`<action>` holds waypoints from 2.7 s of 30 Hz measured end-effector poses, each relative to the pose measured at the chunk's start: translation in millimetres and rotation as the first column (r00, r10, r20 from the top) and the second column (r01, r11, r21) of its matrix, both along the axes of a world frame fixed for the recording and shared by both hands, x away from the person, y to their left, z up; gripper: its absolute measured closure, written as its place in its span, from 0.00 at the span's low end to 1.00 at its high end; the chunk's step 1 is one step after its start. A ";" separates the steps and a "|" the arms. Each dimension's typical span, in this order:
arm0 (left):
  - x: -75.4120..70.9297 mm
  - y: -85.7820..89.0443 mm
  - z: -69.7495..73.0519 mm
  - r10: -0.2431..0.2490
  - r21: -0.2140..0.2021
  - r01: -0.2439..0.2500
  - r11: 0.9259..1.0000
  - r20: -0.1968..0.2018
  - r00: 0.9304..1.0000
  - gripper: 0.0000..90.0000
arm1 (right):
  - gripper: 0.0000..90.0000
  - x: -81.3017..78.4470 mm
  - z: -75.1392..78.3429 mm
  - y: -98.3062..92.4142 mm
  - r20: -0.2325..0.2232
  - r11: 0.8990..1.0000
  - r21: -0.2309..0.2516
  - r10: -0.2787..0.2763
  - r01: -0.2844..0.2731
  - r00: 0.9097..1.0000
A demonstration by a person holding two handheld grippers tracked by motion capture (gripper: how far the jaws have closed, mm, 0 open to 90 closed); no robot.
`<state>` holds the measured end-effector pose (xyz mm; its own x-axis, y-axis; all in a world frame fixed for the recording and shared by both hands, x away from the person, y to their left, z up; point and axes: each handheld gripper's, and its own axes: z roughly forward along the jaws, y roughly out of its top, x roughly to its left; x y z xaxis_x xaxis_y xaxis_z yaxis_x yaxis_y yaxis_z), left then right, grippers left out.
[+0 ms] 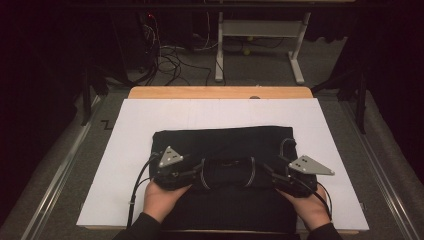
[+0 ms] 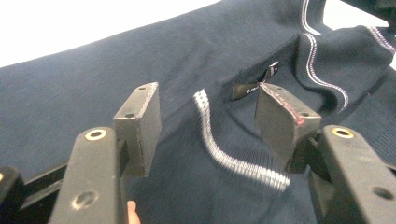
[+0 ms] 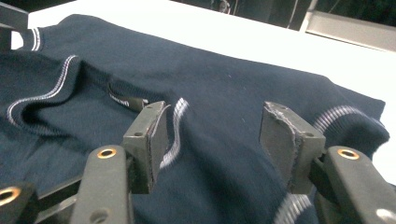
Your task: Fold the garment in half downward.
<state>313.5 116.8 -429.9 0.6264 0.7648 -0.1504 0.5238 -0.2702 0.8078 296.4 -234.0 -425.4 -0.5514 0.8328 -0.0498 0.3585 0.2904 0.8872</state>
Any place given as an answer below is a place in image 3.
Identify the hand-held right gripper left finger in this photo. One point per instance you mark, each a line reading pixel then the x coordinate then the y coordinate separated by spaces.
pixel 146 146

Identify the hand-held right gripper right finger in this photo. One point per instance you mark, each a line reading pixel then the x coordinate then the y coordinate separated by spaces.
pixel 295 149

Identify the dark navy knit vest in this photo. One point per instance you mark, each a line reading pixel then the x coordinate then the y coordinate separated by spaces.
pixel 218 87

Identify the white metal desk frame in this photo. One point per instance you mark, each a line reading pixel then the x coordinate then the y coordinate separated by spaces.
pixel 348 29

